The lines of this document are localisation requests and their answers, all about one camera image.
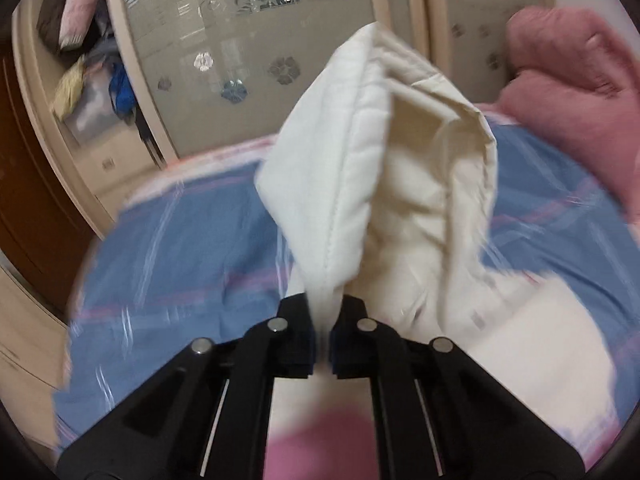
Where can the grey garment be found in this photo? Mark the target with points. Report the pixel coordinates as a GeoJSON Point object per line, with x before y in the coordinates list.
{"type": "Point", "coordinates": [100, 52]}

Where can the translucent storage box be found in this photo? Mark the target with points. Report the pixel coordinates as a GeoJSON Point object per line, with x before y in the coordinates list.
{"type": "Point", "coordinates": [97, 110]}

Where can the brown jacket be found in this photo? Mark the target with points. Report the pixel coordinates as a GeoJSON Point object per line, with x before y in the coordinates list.
{"type": "Point", "coordinates": [52, 25]}

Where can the yellow crumpled cloth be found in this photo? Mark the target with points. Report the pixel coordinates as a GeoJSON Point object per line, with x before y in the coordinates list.
{"type": "Point", "coordinates": [70, 85]}

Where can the blue striped blanket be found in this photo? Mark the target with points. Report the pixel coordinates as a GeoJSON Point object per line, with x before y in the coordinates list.
{"type": "Point", "coordinates": [190, 260]}

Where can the beige wardrobe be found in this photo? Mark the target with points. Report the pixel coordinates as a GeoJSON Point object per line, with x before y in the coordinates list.
{"type": "Point", "coordinates": [40, 110]}

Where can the pink and white hooded jacket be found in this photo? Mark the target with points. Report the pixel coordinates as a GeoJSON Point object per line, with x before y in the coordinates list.
{"type": "Point", "coordinates": [400, 200]}

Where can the beige wardrobe drawer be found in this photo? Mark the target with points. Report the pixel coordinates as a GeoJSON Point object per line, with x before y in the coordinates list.
{"type": "Point", "coordinates": [115, 165]}

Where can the brown wooden door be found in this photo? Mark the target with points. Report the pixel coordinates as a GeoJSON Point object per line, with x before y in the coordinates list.
{"type": "Point", "coordinates": [35, 185]}

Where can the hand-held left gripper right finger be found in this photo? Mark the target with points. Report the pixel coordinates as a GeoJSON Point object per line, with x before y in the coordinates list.
{"type": "Point", "coordinates": [347, 350]}

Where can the beige cabinet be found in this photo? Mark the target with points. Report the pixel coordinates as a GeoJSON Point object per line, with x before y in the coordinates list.
{"type": "Point", "coordinates": [25, 340]}

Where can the rolled pink quilt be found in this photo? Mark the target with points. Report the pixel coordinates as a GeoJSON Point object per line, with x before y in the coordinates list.
{"type": "Point", "coordinates": [575, 90]}

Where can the blue garment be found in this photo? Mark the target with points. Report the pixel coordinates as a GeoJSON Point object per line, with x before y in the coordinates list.
{"type": "Point", "coordinates": [122, 92]}

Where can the frosted floral sliding door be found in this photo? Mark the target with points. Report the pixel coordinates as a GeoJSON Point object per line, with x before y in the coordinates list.
{"type": "Point", "coordinates": [200, 20]}

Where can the pink puffer jacket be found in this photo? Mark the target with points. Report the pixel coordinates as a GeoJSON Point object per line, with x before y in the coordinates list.
{"type": "Point", "coordinates": [82, 0]}

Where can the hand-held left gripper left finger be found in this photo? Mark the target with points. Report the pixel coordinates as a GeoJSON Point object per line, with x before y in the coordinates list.
{"type": "Point", "coordinates": [297, 350]}

